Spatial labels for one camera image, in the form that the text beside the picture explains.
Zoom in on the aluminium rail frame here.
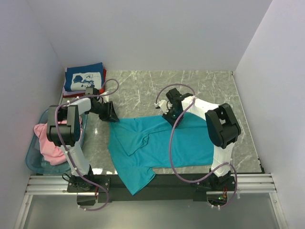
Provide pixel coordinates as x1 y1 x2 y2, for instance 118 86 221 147
14 173 288 229

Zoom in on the pink t-shirt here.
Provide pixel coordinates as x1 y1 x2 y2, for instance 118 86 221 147
33 123 67 166

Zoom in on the teal t-shirt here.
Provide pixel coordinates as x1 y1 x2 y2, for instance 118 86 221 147
108 113 214 195

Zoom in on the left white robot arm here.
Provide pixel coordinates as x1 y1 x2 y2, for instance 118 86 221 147
46 88 119 192

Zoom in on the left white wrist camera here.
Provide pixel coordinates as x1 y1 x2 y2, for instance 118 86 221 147
101 92 110 103

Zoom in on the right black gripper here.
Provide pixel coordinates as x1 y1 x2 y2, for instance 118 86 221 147
162 106 184 129

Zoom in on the folded red t-shirt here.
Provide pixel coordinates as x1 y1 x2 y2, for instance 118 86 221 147
62 68 107 98

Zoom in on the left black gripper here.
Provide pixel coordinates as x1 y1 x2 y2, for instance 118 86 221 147
90 100 119 123

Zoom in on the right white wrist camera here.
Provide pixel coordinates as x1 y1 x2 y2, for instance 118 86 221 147
154 100 169 114

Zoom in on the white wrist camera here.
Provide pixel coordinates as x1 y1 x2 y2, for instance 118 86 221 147
101 92 110 103
154 100 169 114

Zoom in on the clear blue plastic bin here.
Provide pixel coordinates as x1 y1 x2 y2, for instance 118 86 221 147
25 110 88 175

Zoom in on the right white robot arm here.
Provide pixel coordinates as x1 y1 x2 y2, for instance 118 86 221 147
154 88 241 190

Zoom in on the folded blue printed t-shirt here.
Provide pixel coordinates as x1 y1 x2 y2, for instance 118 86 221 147
64 62 104 92

